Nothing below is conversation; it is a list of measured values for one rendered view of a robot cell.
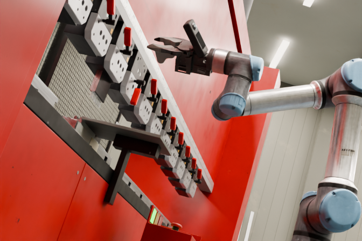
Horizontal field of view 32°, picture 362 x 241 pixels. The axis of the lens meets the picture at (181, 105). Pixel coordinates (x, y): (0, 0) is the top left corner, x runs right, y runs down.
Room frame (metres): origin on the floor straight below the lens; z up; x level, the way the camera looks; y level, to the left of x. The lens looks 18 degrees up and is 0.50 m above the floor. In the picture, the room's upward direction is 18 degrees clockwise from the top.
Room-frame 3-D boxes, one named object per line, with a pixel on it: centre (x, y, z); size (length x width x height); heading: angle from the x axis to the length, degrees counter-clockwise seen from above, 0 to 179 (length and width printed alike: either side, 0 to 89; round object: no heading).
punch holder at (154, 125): (2.54, 0.11, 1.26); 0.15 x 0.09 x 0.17; 164
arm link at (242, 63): (1.78, -0.15, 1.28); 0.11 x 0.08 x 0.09; 74
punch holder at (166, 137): (2.73, 0.05, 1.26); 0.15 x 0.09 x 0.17; 164
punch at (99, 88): (1.98, 0.27, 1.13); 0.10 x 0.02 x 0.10; 164
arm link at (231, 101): (1.80, -0.14, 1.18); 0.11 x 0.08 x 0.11; 5
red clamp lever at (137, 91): (2.11, 0.17, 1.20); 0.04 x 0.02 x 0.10; 74
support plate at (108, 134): (1.94, 0.13, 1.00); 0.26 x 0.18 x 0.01; 74
